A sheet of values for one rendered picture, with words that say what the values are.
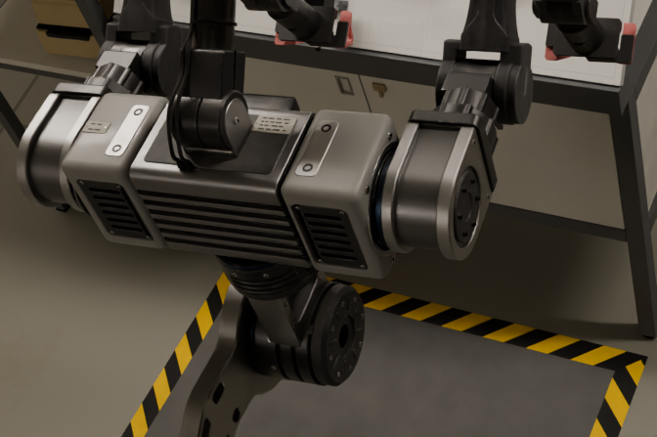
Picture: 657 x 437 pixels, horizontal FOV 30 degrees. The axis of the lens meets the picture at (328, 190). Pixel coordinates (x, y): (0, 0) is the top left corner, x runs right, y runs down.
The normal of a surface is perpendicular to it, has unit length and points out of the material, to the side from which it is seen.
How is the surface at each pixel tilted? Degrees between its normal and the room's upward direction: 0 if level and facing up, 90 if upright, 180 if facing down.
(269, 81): 90
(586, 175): 90
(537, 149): 90
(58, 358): 0
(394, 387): 0
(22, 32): 0
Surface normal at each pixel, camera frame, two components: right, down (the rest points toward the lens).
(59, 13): -0.44, 0.51
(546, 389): -0.26, -0.65
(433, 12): -0.50, 0.13
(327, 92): -0.43, 0.74
